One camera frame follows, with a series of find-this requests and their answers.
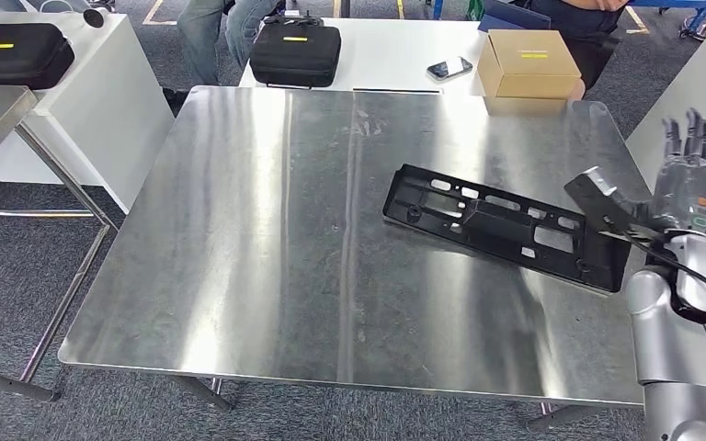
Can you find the person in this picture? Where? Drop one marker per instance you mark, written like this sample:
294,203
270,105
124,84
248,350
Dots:
584,30
207,42

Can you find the black zippered case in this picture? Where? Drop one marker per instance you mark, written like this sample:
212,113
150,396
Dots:
295,58
18,58

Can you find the person's forearm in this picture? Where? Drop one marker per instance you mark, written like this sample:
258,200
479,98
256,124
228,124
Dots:
599,4

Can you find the black plastic panel part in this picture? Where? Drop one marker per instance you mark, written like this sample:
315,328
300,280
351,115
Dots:
499,228

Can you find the small grey cylinder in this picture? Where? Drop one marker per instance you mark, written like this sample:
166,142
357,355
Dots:
94,17

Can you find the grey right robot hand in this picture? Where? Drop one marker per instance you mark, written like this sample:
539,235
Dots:
691,188

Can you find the stainless steel workbench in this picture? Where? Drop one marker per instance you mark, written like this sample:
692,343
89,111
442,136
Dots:
237,243

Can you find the dark blue panel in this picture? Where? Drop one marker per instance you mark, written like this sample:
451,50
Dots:
514,15

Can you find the cardboard box yellow label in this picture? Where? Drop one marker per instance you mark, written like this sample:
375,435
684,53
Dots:
529,70

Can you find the green plastic crate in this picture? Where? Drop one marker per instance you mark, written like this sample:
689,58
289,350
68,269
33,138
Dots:
475,8

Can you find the black smartphone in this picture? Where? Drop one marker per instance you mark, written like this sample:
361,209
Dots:
449,69

